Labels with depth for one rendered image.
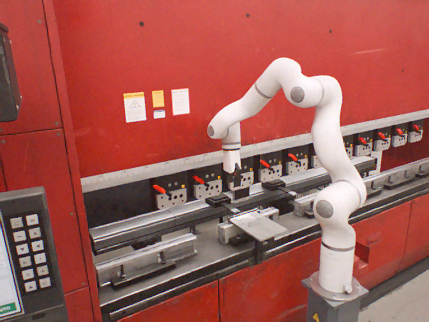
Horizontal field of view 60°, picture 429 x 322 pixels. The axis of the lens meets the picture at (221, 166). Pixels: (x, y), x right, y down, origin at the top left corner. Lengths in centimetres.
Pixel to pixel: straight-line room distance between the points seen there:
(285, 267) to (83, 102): 141
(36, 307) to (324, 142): 97
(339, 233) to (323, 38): 118
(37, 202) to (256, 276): 145
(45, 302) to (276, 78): 100
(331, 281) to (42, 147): 110
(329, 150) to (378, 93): 136
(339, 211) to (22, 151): 103
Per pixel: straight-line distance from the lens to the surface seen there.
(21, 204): 90
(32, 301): 101
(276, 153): 204
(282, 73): 136
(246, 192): 202
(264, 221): 199
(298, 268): 232
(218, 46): 174
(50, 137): 130
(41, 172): 132
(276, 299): 232
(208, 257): 193
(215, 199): 217
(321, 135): 130
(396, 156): 392
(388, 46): 264
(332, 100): 135
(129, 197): 228
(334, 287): 149
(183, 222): 217
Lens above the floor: 189
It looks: 18 degrees down
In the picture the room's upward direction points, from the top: 2 degrees counter-clockwise
